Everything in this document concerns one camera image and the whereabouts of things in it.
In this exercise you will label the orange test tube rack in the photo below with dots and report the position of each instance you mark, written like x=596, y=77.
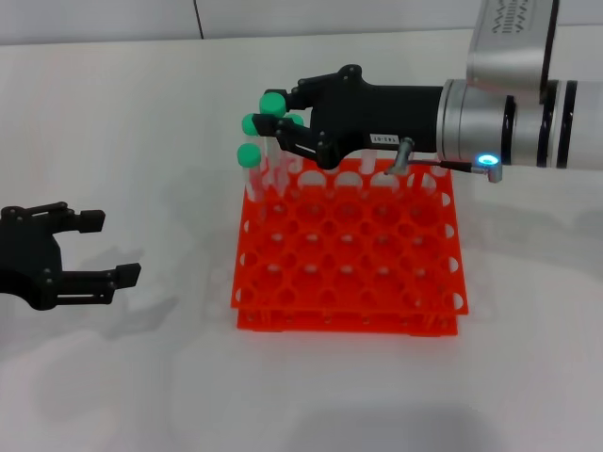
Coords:
x=348, y=263

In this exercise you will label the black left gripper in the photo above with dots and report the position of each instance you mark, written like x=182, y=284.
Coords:
x=28, y=254

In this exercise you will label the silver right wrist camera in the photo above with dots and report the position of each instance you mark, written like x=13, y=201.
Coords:
x=509, y=47

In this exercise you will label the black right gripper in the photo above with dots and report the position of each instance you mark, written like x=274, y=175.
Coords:
x=377, y=115

